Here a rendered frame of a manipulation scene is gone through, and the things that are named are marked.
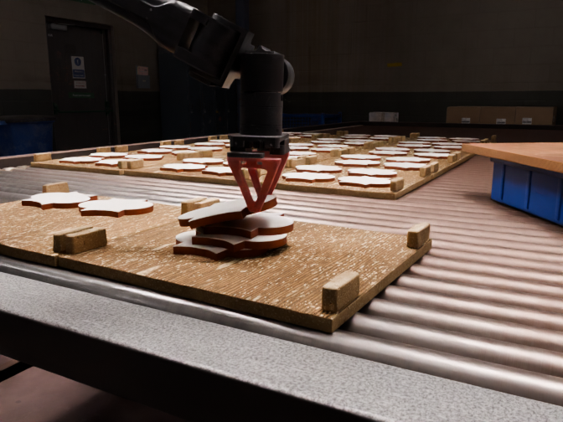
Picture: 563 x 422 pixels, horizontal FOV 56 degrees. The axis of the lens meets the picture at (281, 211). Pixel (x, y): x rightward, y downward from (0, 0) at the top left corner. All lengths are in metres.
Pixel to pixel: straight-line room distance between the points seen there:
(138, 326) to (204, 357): 0.10
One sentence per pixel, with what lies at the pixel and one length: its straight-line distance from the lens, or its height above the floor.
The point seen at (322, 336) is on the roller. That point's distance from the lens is 0.53.
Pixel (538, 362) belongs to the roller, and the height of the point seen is 0.91.
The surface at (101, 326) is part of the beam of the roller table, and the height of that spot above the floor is 0.91.
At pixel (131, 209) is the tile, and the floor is 0.95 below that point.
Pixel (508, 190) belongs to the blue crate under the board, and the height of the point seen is 0.95.
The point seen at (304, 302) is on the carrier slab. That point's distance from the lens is 0.56.
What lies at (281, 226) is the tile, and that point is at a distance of 0.73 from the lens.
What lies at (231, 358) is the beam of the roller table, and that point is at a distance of 0.50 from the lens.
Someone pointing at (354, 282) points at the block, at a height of 0.96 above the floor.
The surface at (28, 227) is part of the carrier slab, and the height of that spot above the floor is 0.94.
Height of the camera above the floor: 1.14
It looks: 12 degrees down
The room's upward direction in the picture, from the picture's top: straight up
